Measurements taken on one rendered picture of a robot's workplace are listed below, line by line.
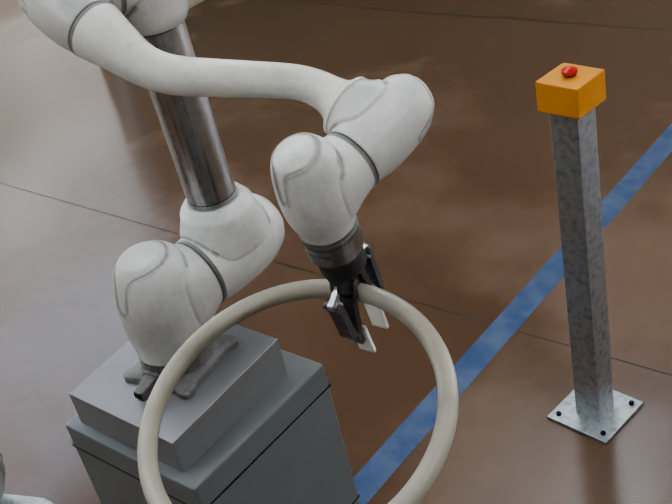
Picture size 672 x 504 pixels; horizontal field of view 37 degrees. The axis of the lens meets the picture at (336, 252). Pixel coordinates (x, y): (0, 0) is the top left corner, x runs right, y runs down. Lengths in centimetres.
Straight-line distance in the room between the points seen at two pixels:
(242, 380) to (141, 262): 31
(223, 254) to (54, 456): 161
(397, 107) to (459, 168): 294
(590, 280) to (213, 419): 117
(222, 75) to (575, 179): 124
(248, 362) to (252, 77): 70
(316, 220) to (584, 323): 153
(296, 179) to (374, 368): 204
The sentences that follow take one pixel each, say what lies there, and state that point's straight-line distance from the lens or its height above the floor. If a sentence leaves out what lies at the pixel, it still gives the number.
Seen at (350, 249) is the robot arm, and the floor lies 132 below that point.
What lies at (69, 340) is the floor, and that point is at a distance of 395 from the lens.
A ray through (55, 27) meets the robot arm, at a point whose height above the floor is 165.
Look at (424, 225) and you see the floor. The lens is 401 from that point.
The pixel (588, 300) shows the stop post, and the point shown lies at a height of 45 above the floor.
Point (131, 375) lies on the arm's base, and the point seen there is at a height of 90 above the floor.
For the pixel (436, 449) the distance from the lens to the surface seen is 138.
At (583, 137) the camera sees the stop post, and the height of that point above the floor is 93.
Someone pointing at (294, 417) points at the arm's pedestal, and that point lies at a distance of 208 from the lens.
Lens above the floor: 210
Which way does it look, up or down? 32 degrees down
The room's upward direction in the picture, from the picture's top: 13 degrees counter-clockwise
